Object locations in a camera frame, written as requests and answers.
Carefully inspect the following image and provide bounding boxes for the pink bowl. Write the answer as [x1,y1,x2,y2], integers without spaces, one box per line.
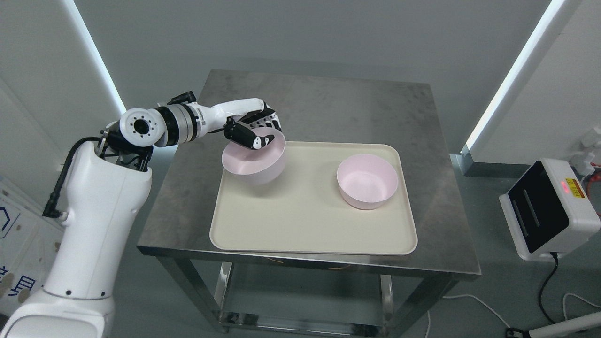
[336,154,399,210]
[221,127,287,185]

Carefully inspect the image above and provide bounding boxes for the black power cable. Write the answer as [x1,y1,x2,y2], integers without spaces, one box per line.
[538,253,559,325]

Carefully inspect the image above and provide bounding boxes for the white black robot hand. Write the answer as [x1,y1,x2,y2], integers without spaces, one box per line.
[195,98,282,150]

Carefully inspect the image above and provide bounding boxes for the beige plastic tray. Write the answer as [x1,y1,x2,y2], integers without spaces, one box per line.
[209,141,418,255]

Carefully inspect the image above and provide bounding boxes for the white floor cable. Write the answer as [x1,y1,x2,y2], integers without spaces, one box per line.
[425,294,512,338]

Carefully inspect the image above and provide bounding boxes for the white printed sign board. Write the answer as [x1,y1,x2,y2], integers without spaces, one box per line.
[0,177,64,316]

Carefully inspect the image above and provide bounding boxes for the white wall plugs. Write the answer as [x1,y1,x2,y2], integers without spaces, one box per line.
[569,126,601,177]

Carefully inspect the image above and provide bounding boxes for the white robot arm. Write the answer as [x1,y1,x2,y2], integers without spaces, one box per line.
[1,92,204,338]

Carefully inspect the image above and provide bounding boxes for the stainless steel table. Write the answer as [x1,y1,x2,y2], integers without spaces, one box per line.
[138,70,481,337]

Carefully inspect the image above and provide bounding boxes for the white black device box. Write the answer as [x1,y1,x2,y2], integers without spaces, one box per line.
[499,158,600,261]

